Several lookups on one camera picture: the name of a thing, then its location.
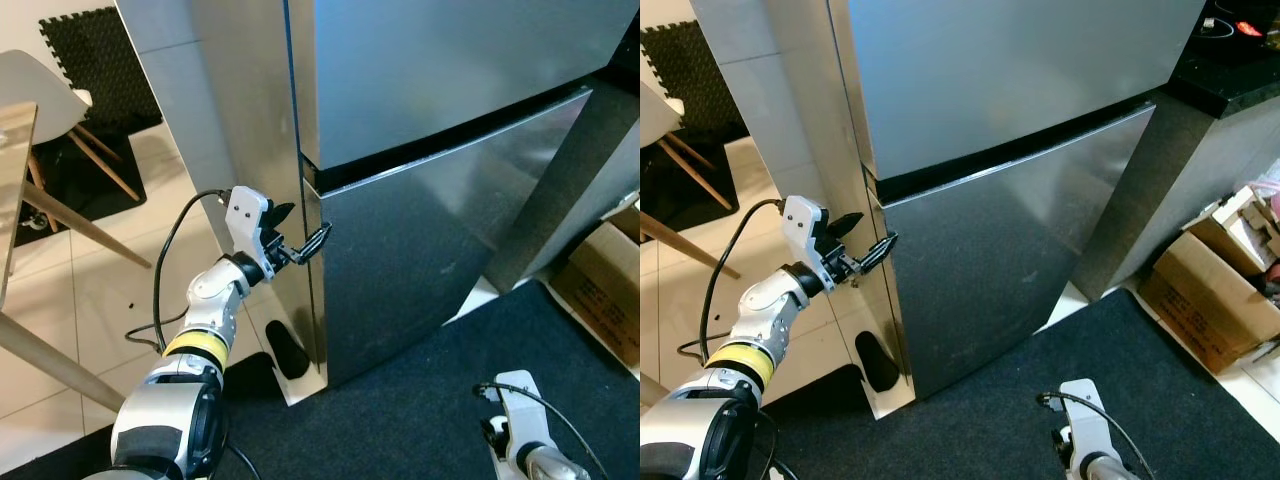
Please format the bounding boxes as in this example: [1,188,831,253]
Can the silver tall fridge door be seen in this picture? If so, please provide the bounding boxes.
[314,88,594,387]
[878,104,1160,400]

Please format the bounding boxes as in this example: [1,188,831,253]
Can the black fridge foot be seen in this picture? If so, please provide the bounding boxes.
[267,320,312,382]
[854,330,902,394]

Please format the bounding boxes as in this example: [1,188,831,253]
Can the wooden table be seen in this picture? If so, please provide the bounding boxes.
[640,208,717,279]
[0,100,153,413]

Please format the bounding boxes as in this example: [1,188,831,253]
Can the dark blue carpet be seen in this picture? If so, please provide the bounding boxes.
[740,288,1271,480]
[0,278,641,480]

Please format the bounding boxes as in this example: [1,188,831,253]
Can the white chair with wooden legs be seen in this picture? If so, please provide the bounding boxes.
[0,50,143,203]
[640,75,737,213]

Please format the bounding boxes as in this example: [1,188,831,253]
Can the silver freezer door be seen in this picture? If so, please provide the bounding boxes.
[285,0,641,173]
[828,0,1208,183]

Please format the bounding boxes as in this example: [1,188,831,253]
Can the brown cardboard box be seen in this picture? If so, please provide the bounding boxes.
[547,220,641,367]
[1137,230,1280,375]

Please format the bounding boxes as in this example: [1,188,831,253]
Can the open cardboard box with clutter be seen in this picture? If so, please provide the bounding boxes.
[1184,178,1280,293]

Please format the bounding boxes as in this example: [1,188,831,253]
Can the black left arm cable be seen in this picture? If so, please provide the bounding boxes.
[677,198,793,363]
[124,189,237,353]

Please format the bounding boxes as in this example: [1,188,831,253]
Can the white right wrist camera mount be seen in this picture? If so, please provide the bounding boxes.
[1040,378,1113,477]
[477,370,548,473]

